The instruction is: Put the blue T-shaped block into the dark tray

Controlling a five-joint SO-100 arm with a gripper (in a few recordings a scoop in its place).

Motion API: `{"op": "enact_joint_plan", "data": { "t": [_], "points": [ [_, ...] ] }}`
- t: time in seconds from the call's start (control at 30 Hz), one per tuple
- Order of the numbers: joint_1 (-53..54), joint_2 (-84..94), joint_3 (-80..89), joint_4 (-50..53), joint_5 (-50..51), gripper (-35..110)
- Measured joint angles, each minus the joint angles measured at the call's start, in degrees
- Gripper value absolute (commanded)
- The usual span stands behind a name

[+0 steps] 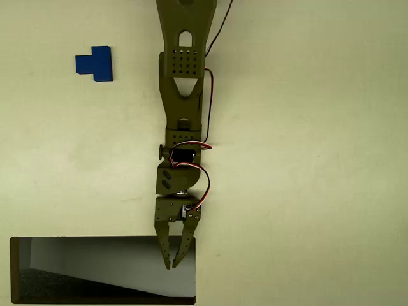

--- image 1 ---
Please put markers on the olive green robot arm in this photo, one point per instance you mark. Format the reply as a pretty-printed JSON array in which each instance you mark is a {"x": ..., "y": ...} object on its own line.
[{"x": 181, "y": 105}]

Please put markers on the black foam pad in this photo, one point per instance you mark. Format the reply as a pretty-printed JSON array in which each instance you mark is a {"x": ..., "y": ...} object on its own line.
[{"x": 41, "y": 283}]

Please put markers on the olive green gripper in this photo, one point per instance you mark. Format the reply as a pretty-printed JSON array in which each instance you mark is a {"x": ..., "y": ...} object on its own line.
[{"x": 168, "y": 211}]

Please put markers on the blue T-shaped block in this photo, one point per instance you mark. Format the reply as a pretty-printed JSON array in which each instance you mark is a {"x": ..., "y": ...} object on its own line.
[{"x": 102, "y": 63}]

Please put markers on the white panel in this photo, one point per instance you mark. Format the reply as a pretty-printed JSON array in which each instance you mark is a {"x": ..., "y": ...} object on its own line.
[{"x": 127, "y": 264}]

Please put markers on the rectangular bin opening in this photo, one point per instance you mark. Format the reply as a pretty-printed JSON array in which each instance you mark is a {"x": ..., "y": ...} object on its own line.
[{"x": 95, "y": 271}]

